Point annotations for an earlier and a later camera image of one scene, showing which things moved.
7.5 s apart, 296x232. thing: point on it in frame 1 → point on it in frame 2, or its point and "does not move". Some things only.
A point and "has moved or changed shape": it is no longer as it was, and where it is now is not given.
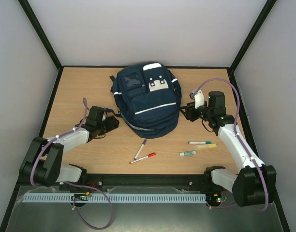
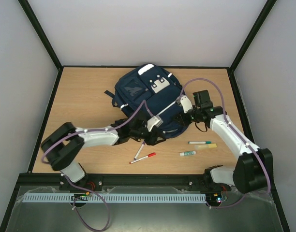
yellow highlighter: [204, 146] does not move
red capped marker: [144, 157] does not move
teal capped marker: [196, 142] does not move
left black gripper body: [105, 128] → [150, 140]
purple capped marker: [140, 150] does not move
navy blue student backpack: [148, 96] has moved or changed shape
